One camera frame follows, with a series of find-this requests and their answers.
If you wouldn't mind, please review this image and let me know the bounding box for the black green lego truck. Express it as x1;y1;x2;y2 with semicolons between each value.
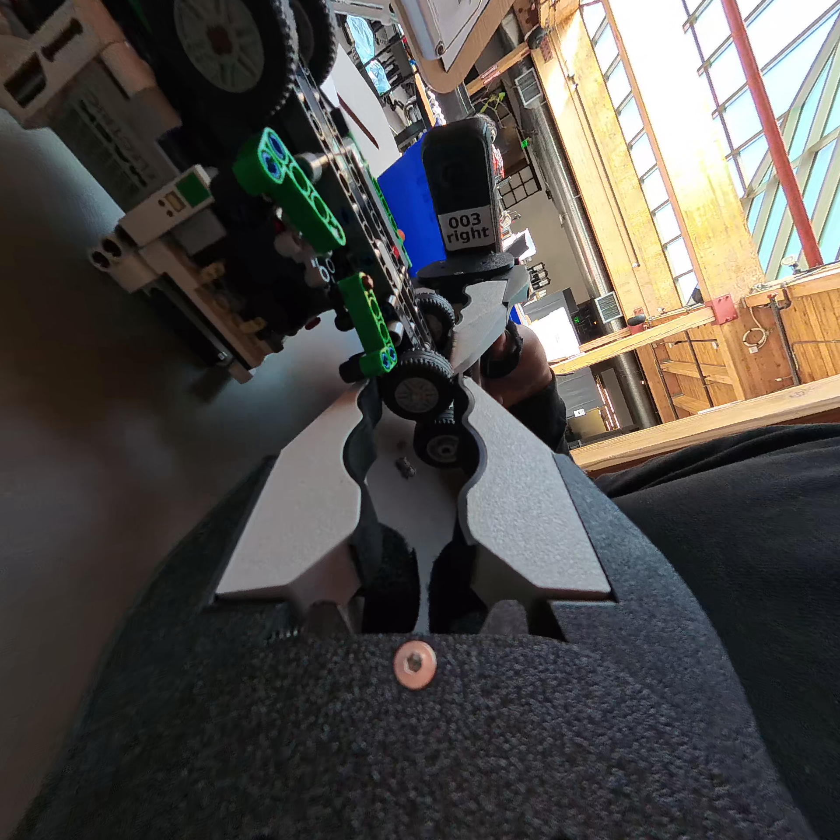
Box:
0;0;475;471

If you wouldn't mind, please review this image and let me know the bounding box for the instruction board on stand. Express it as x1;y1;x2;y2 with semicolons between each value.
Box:
392;0;522;94

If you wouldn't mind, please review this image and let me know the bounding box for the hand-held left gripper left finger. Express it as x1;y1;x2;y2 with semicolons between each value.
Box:
215;381;383;636

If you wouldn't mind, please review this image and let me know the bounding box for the blue plastic bin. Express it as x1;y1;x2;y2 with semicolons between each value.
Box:
377;134;437;277

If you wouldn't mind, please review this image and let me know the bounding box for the black wire grid rack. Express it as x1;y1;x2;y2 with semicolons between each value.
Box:
497;164;543;206

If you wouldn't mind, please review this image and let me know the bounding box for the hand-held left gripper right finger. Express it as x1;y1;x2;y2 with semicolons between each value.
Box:
455;378;614;637

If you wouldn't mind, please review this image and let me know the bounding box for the person's black clothing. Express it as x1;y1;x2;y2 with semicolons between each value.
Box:
594;423;840;840

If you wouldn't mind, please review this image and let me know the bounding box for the wooden ledge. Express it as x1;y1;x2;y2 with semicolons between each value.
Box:
570;374;840;475

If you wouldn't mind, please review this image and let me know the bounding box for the computer monitor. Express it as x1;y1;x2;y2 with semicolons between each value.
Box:
364;56;401;96
346;14;376;63

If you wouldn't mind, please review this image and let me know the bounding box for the person's right forearm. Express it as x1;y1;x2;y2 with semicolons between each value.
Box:
507;377;573;458

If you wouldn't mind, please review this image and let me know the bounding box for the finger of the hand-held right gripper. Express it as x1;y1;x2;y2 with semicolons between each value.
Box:
451;281;509;378

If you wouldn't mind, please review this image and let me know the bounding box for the red steel column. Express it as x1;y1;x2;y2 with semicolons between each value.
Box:
721;0;825;270

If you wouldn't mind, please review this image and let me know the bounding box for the white display screen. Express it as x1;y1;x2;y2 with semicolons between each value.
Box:
527;305;583;364

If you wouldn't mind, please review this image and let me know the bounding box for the person's right hand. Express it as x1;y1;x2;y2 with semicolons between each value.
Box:
482;325;556;409

